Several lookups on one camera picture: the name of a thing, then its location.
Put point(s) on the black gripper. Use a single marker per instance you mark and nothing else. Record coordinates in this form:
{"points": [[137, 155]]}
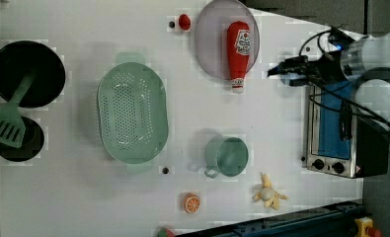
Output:
{"points": [[324, 71]]}

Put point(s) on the red ketchup bottle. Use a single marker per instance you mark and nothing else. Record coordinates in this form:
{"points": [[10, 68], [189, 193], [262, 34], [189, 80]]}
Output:
{"points": [[238, 54]]}

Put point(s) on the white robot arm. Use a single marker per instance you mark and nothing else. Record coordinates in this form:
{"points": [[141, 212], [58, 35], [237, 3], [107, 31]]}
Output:
{"points": [[356, 71]]}

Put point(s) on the grey round plate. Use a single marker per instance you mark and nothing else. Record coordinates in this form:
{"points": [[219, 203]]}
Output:
{"points": [[211, 28]]}

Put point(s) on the silver toaster oven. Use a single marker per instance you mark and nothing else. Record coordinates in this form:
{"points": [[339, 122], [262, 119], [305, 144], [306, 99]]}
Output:
{"points": [[341, 141]]}

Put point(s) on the green mug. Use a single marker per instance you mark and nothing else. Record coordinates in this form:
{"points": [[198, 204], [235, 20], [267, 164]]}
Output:
{"points": [[225, 155]]}

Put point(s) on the small red toy fruit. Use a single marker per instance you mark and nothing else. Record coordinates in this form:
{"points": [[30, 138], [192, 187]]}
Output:
{"points": [[184, 22]]}

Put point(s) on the peeled banana toy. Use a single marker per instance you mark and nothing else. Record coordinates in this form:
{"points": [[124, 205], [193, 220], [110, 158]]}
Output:
{"points": [[270, 197]]}

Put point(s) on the yellow red toy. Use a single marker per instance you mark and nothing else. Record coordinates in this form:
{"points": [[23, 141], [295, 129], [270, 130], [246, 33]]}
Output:
{"points": [[365, 228]]}

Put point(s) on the orange slice toy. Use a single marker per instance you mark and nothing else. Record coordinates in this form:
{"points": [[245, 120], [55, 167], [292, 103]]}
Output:
{"points": [[191, 203]]}

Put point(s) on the green perforated colander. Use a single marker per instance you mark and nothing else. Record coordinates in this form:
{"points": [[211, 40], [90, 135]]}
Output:
{"points": [[132, 110]]}

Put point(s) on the red green strawberry toy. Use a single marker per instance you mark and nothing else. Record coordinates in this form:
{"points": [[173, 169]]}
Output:
{"points": [[165, 232]]}

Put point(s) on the small black pot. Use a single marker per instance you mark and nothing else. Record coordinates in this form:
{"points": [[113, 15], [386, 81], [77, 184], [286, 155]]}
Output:
{"points": [[32, 144]]}

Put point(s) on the black frying pan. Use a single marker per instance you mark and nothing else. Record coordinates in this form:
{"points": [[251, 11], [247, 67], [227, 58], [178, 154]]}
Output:
{"points": [[20, 58]]}

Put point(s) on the green slotted spatula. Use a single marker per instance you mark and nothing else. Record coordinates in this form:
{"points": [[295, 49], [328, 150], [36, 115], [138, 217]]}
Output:
{"points": [[12, 127]]}

